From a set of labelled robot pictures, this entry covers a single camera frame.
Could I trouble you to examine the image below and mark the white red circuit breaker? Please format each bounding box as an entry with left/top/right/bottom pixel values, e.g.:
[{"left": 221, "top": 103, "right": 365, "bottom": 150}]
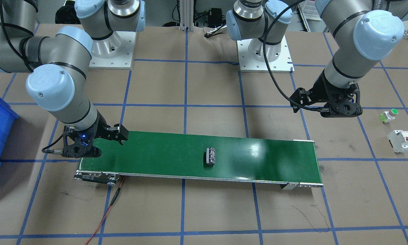
[{"left": 387, "top": 130, "right": 408, "bottom": 152}]

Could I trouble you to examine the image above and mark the green conveyor belt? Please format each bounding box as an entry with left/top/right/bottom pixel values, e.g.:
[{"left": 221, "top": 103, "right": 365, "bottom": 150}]
[{"left": 74, "top": 131, "right": 323, "bottom": 190}]

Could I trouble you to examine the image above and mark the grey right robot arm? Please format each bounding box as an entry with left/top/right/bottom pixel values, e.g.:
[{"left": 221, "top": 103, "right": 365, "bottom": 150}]
[{"left": 0, "top": 0, "right": 146, "bottom": 158}]

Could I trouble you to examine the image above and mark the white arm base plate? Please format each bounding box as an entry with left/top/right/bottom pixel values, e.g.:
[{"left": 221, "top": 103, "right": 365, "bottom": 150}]
[
  {"left": 236, "top": 37, "right": 294, "bottom": 74},
  {"left": 89, "top": 31, "right": 136, "bottom": 70}
]

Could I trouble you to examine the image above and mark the black capacitor component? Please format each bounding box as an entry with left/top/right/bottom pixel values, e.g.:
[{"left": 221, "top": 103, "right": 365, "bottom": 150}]
[{"left": 204, "top": 147, "right": 216, "bottom": 166}]

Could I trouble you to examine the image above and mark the white perforated tray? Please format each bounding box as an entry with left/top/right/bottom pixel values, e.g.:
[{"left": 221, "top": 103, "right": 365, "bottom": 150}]
[{"left": 299, "top": 0, "right": 322, "bottom": 21}]

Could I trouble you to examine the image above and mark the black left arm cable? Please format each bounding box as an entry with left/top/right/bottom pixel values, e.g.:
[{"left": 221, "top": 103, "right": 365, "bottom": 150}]
[{"left": 262, "top": 0, "right": 330, "bottom": 113}]

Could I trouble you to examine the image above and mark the red black power cable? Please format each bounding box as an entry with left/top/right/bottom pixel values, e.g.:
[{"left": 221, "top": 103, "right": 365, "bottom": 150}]
[{"left": 85, "top": 176, "right": 125, "bottom": 245}]

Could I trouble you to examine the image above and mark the aluminium frame post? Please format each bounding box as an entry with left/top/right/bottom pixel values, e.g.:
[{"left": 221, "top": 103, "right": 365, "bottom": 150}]
[{"left": 179, "top": 0, "right": 195, "bottom": 32}]

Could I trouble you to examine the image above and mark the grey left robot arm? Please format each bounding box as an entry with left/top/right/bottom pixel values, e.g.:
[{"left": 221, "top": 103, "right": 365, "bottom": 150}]
[{"left": 226, "top": 0, "right": 408, "bottom": 118}]

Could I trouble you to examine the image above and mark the green push button switch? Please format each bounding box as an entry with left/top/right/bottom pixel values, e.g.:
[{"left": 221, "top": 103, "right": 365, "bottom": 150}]
[{"left": 380, "top": 108, "right": 399, "bottom": 124}]

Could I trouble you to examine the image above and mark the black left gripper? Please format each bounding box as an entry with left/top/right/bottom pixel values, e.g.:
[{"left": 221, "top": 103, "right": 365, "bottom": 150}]
[{"left": 290, "top": 73, "right": 363, "bottom": 118}]

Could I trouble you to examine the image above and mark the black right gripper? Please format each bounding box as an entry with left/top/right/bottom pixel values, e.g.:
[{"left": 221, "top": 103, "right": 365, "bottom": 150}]
[{"left": 62, "top": 114, "right": 129, "bottom": 158}]

